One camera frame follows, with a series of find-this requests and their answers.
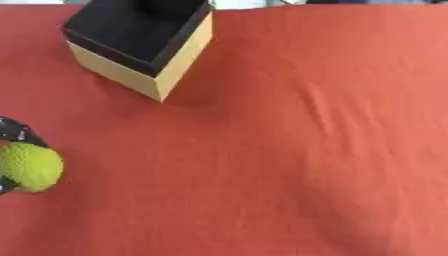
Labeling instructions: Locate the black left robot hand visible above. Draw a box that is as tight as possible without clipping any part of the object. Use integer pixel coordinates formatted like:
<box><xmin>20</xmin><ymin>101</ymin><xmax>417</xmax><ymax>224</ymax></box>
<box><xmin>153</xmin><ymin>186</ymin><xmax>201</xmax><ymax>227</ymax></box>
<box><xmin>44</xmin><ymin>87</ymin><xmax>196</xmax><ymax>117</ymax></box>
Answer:
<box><xmin>0</xmin><ymin>116</ymin><xmax>51</xmax><ymax>196</ymax></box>

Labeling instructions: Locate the tan cardboard box black inside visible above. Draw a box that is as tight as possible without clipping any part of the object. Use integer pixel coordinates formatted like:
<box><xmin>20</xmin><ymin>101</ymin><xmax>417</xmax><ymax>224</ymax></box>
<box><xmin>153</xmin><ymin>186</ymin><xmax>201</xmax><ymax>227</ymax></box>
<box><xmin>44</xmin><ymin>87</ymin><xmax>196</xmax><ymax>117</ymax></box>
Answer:
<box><xmin>59</xmin><ymin>0</ymin><xmax>216</xmax><ymax>103</ymax></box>

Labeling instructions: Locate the yellow-green textured ball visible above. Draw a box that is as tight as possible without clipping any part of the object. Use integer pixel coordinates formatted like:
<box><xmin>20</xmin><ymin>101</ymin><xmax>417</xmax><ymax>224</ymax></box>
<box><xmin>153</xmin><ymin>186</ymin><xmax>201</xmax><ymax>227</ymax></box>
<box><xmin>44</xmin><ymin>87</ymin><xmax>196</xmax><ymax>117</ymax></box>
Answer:
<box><xmin>0</xmin><ymin>141</ymin><xmax>65</xmax><ymax>194</ymax></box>

